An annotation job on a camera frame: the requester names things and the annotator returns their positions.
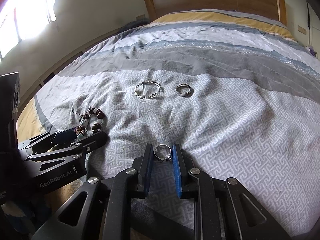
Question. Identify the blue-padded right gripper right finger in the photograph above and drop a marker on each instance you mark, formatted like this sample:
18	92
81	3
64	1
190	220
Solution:
184	183

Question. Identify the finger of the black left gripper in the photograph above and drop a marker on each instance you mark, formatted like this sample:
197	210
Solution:
45	141

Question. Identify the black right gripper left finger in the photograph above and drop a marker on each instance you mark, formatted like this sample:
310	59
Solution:
143	165

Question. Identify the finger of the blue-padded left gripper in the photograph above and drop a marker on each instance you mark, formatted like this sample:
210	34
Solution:
78	146

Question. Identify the striped duvet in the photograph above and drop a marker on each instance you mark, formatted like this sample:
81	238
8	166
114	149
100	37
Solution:
235	91

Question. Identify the window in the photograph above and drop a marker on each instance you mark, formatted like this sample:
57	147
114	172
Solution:
23	20

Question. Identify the dark clothes pile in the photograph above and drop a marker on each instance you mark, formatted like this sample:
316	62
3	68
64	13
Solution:
134	24

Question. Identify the wooden headboard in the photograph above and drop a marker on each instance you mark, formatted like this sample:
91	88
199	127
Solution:
272	9

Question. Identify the white sliding wardrobe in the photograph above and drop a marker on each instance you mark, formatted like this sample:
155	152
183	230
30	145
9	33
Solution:
314	33

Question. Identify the low white wall cabinet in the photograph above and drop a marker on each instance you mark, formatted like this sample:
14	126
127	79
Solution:
58	66

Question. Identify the wall socket plate left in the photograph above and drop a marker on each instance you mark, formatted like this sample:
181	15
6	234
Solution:
140	17

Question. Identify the wall switch plate right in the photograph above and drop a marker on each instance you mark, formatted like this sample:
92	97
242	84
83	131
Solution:
302	30

